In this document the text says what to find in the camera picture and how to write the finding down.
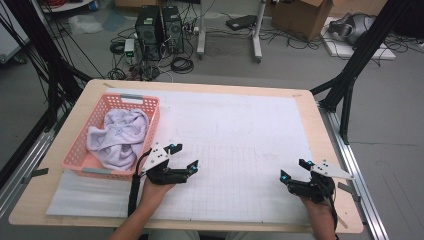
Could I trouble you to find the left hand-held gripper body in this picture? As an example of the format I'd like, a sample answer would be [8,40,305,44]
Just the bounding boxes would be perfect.
[141,142,189,186]

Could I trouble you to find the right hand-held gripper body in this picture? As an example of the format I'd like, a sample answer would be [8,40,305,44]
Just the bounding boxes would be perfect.
[287,159,355,204]

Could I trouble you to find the lilac printed towel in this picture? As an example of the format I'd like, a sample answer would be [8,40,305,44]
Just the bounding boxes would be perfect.
[86,108,150,172]

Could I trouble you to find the pink plastic basket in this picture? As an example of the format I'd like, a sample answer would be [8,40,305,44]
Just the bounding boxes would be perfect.
[60,93,161,182]

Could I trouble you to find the person's right hand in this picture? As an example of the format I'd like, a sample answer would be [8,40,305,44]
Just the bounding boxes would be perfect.
[299,194,336,219]

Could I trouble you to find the person's left hand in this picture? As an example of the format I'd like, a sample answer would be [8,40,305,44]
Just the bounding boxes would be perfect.
[138,178,176,214]

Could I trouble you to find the grey table clamp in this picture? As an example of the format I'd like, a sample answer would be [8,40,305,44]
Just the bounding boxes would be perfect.
[21,167,49,184]
[337,181,362,202]

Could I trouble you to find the white grid mat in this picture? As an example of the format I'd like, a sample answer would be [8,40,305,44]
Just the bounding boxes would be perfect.
[45,87,321,226]

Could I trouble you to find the small white box device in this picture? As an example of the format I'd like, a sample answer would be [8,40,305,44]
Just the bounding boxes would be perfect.
[123,38,136,58]

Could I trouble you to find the wide black computer tower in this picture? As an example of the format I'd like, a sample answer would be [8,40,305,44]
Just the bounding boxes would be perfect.
[134,4,164,62]

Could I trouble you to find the narrow black computer tower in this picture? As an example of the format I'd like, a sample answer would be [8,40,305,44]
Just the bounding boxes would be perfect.
[161,5,185,54]

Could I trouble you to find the white floor board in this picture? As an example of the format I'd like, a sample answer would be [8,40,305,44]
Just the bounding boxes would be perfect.
[321,16,397,61]

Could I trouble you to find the white metal stand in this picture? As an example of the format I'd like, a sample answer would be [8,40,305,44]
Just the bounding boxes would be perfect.
[196,0,268,63]

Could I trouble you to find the flat black device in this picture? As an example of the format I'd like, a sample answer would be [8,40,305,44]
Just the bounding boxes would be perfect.
[225,14,258,32]

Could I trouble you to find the grey rounded machine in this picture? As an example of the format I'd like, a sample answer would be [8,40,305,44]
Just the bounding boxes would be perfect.
[328,12,376,46]

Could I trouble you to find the open cardboard box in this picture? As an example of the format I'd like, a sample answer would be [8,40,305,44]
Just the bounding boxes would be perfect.
[271,0,334,42]

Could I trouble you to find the clear plastic bag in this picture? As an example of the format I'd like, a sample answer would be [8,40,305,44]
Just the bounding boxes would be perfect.
[68,14,104,34]

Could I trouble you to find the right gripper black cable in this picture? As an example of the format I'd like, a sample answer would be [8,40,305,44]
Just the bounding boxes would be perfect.
[328,194,340,232]

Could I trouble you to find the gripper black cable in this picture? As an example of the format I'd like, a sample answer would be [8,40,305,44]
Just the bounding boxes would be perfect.
[127,149,153,218]
[328,194,340,232]

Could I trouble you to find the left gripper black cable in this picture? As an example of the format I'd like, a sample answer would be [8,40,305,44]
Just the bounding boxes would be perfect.
[127,149,153,218]

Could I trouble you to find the aluminium rail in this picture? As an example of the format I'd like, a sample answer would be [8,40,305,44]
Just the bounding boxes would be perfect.
[318,104,389,240]
[0,113,68,218]

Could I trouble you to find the coiled black cable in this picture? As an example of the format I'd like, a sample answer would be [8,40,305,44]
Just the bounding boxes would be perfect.
[170,57,195,74]

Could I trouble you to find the black metal frame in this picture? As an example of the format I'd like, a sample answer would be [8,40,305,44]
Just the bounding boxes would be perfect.
[0,0,93,131]
[309,0,424,145]

